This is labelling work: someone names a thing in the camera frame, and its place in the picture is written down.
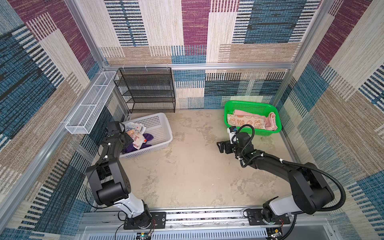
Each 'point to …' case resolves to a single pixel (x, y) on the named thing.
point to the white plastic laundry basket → (157, 124)
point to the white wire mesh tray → (84, 118)
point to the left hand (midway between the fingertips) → (126, 139)
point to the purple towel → (130, 148)
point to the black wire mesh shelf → (147, 89)
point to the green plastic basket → (258, 107)
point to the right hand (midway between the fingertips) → (224, 143)
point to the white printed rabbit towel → (135, 131)
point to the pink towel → (270, 122)
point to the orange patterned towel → (238, 120)
